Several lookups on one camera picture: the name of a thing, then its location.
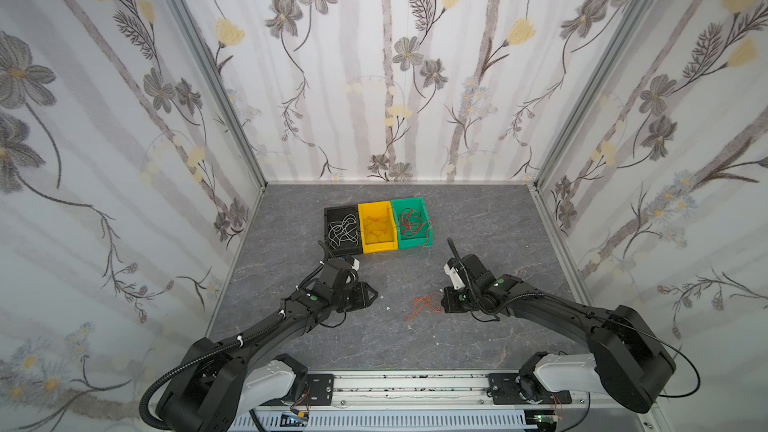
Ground red orange white cables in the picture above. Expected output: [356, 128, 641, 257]
[404, 291, 445, 323]

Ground white cable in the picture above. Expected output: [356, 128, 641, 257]
[327, 211, 362, 251]

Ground red cable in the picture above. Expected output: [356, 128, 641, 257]
[398, 207, 433, 239]

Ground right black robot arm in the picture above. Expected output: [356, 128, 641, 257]
[441, 253, 676, 414]

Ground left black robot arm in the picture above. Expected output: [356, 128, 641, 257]
[138, 249, 378, 431]

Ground black plastic bin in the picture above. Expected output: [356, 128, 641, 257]
[324, 204, 363, 256]

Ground yellow plastic bin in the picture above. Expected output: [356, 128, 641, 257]
[358, 201, 398, 254]

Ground green plastic bin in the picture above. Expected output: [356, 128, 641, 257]
[391, 197, 434, 250]

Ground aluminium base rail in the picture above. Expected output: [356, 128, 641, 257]
[225, 362, 661, 431]

